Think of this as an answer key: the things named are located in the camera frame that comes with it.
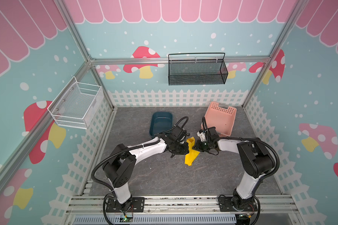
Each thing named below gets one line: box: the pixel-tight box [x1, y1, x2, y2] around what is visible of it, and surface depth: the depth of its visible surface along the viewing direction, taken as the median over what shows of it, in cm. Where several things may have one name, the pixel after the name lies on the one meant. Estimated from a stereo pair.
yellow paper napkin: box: [184, 136, 200, 166], surface depth 94 cm
